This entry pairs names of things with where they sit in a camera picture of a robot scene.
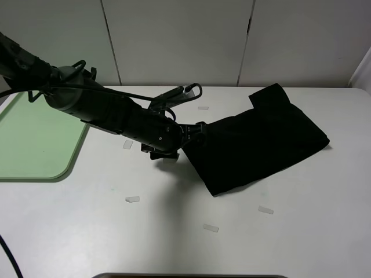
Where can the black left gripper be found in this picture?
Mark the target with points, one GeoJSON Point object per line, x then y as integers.
{"type": "Point", "coordinates": [162, 137]}

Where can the black short sleeve t-shirt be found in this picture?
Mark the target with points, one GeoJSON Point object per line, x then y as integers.
{"type": "Point", "coordinates": [272, 136]}

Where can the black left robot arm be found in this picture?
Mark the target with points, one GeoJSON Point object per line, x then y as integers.
{"type": "Point", "coordinates": [74, 91]}

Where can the light green plastic tray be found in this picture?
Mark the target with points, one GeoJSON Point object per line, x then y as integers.
{"type": "Point", "coordinates": [38, 143]}

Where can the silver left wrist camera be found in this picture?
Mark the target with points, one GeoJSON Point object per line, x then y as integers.
{"type": "Point", "coordinates": [171, 98]}

